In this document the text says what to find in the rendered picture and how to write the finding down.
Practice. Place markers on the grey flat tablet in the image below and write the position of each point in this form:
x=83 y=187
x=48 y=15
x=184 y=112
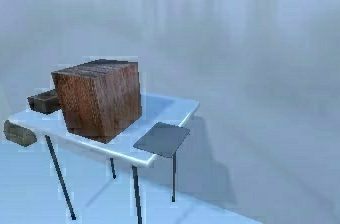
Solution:
x=163 y=139

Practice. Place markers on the white table with black legs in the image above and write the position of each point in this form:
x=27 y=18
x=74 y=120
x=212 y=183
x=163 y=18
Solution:
x=164 y=110

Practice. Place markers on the brown wooden box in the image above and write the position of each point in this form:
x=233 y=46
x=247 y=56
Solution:
x=98 y=100

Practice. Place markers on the dark brown small box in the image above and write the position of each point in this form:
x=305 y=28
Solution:
x=44 y=101

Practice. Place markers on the olive green block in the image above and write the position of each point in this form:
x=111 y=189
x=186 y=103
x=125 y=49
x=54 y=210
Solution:
x=19 y=134

